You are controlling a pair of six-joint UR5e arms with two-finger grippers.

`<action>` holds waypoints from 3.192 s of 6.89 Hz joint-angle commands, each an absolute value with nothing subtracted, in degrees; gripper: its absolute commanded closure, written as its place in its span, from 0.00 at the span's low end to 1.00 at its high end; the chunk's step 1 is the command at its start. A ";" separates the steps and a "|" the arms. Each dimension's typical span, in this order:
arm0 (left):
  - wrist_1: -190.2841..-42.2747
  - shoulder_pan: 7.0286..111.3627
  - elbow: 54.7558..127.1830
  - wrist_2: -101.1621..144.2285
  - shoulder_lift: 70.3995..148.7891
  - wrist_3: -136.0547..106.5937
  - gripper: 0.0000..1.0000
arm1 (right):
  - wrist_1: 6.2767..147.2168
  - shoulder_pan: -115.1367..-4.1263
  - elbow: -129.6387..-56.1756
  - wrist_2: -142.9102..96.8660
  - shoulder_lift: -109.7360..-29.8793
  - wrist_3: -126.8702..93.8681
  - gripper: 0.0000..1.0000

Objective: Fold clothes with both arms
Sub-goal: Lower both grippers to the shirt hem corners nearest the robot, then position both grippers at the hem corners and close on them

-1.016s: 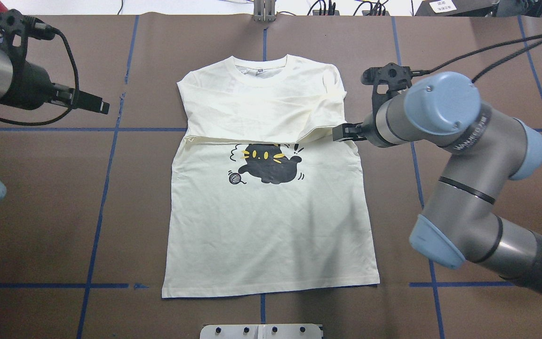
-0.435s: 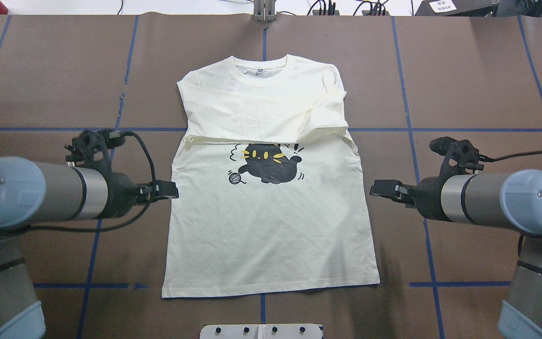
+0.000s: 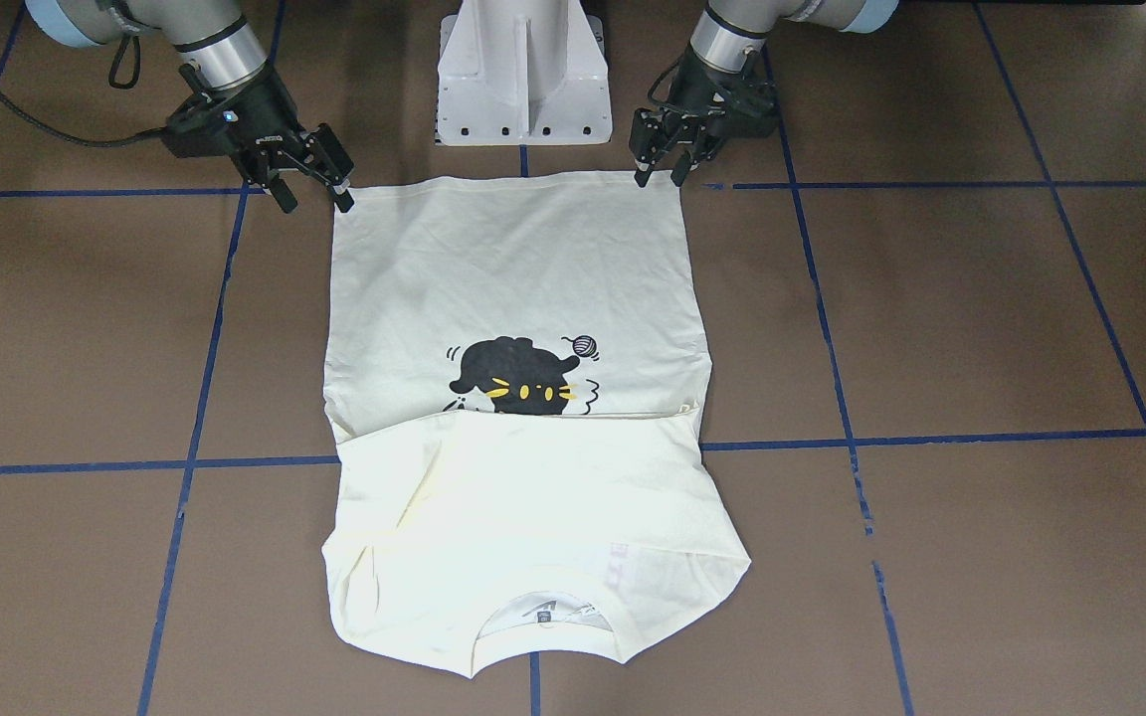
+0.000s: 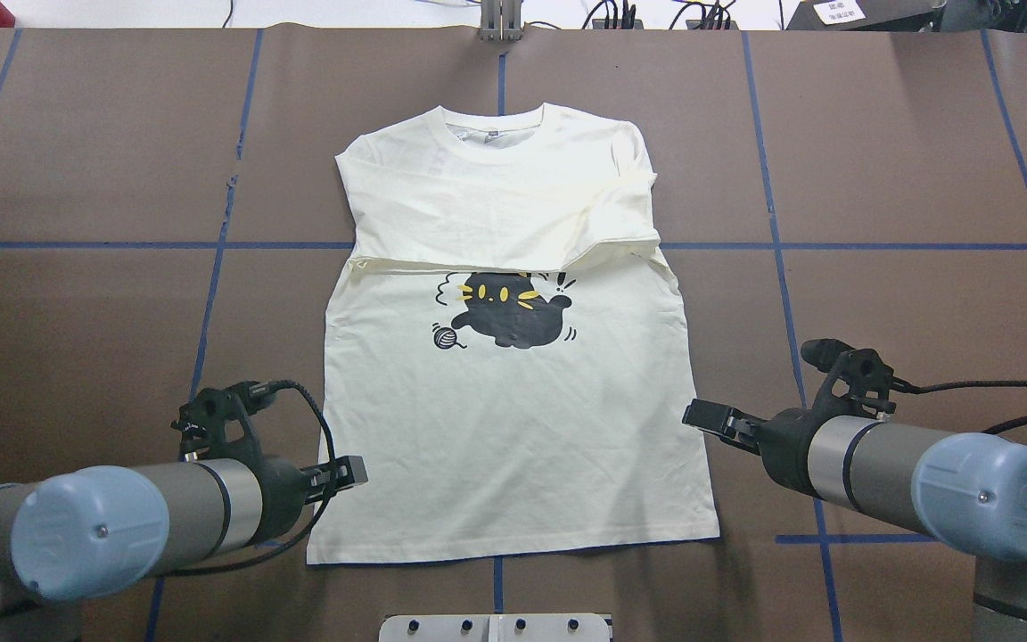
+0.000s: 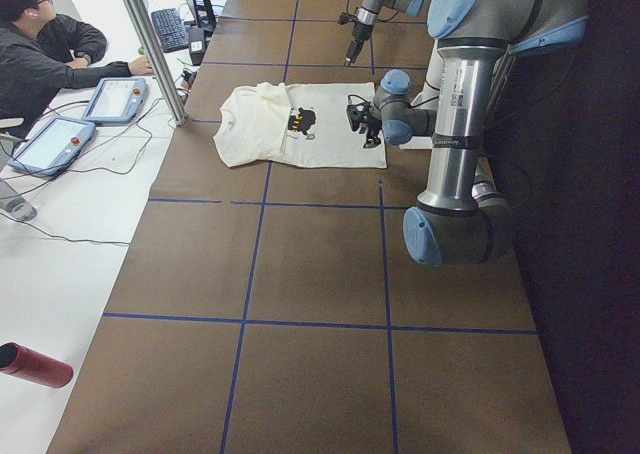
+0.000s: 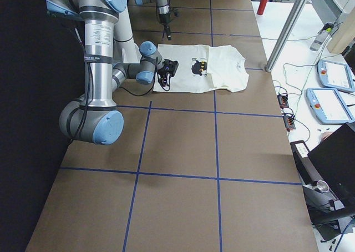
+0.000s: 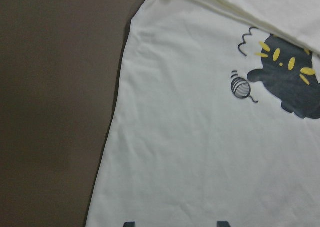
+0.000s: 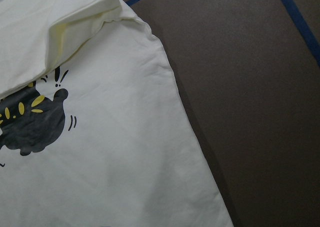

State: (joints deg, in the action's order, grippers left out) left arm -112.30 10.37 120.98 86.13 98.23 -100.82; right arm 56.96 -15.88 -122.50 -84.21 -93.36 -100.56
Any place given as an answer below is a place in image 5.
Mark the seated person in black jacket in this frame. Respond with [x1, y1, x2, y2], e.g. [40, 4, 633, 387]
[1, 0, 152, 139]

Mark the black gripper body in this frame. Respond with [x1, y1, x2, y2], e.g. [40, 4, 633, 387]
[346, 102, 382, 149]
[338, 12, 369, 66]

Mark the black box with white label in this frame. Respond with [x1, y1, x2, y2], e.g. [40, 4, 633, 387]
[188, 26, 207, 66]

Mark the red cylindrical bottle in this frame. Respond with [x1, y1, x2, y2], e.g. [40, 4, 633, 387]
[1, 342, 74, 388]

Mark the black keyboard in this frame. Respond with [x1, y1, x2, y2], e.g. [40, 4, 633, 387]
[151, 8, 189, 53]

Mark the clear plastic water bottle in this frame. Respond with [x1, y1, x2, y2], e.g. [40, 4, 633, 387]
[0, 179, 37, 221]

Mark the far teach pendant tablet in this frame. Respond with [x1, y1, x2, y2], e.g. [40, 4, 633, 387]
[81, 77, 148, 125]

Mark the teach pendant tablet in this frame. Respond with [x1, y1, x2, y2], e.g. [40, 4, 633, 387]
[81, 77, 148, 125]
[8, 117, 96, 177]

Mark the aluminium frame post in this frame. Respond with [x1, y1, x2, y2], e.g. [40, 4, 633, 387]
[123, 0, 187, 126]

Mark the near teach pendant tablet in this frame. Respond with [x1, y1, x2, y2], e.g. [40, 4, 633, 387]
[8, 117, 96, 177]

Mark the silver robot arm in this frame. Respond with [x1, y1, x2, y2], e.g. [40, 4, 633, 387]
[338, 0, 424, 66]
[345, 0, 588, 267]

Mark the cream long-sleeve cat shirt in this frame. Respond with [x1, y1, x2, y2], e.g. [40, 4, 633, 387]
[213, 82, 386, 169]

